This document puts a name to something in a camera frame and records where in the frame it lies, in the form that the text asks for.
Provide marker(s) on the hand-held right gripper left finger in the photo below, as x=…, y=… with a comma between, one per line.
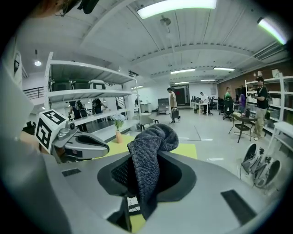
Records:
x=87, y=189

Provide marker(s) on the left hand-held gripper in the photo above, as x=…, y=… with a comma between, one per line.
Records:
x=45, y=130

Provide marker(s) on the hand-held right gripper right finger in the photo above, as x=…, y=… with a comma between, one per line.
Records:
x=206, y=198

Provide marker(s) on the dark blue cloth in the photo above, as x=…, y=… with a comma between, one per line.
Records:
x=146, y=160

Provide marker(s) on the person's left forearm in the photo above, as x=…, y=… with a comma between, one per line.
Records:
x=27, y=140

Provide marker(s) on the tan ceramic vase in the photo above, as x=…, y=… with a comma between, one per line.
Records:
x=119, y=138

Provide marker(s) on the pale blue flower bunch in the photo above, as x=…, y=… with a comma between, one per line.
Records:
x=118, y=120

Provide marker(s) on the white metal shelving rack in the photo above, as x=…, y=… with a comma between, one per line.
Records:
x=281, y=100
x=91, y=93

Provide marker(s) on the table with green tablecloth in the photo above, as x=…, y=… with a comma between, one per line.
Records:
x=187, y=150

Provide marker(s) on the grey chair with black legs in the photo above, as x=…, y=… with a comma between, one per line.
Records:
x=145, y=118

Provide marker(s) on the grey white case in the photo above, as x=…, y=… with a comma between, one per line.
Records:
x=97, y=85

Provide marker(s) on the dark green case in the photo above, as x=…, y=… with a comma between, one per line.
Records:
x=60, y=86
x=80, y=85

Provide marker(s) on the grey cabinet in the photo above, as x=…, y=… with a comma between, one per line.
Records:
x=163, y=105

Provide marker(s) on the dark folding table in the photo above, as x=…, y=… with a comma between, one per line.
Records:
x=245, y=118

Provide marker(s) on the white office desk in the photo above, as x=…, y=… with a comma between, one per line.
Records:
x=202, y=104

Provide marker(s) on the black cylinder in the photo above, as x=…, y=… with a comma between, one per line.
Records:
x=247, y=113

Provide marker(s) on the black office chair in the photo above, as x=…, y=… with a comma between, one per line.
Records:
x=228, y=105
x=213, y=102

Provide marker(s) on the pendant lamp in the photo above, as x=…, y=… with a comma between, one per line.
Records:
x=37, y=63

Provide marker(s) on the black double door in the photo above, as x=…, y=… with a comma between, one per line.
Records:
x=180, y=93

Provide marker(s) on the white table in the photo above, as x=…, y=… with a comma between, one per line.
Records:
x=283, y=125

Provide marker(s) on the stack of clear storage bins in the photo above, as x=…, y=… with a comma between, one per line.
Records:
x=274, y=113

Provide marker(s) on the ceiling tube light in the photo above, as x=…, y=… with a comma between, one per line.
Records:
x=207, y=80
x=271, y=29
x=224, y=68
x=176, y=6
x=183, y=71

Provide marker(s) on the round ceiling fixture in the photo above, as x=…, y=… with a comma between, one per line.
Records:
x=165, y=20

